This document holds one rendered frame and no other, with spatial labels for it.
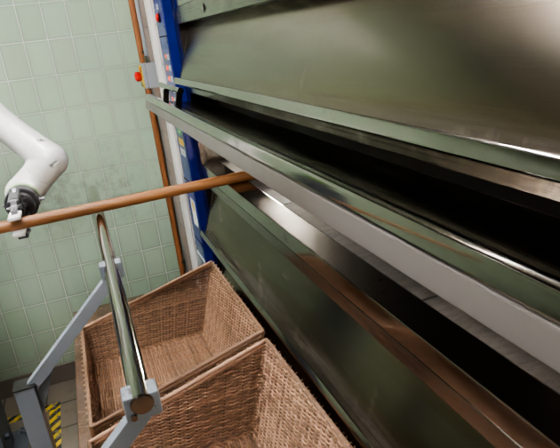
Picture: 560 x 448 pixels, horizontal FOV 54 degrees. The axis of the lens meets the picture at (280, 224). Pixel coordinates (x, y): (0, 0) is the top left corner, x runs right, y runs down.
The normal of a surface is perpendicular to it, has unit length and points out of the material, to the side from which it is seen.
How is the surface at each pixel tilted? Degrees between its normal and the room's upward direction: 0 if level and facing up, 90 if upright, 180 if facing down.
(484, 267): 80
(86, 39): 90
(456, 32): 70
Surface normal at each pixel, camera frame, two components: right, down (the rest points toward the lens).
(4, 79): 0.36, 0.28
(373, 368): -0.91, -0.11
